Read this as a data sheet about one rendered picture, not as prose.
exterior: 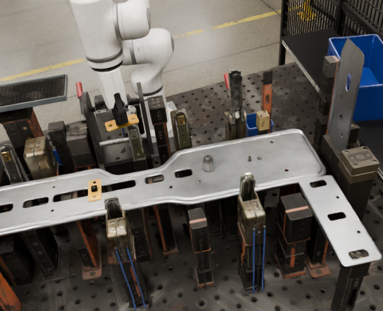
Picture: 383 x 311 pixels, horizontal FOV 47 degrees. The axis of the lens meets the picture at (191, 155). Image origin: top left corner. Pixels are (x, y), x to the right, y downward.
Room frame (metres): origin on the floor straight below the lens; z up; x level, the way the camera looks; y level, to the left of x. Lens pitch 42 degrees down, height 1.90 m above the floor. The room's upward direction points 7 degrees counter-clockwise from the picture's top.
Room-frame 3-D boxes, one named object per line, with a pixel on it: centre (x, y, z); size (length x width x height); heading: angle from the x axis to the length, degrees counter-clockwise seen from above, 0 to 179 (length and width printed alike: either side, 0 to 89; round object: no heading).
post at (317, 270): (0.77, -0.35, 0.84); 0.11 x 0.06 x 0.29; 6
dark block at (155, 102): (1.14, 0.09, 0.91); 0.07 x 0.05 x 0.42; 6
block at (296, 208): (0.77, -0.27, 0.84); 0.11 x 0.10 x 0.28; 6
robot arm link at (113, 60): (0.90, 0.17, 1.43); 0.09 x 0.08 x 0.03; 16
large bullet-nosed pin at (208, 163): (0.93, -0.05, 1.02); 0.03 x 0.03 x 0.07
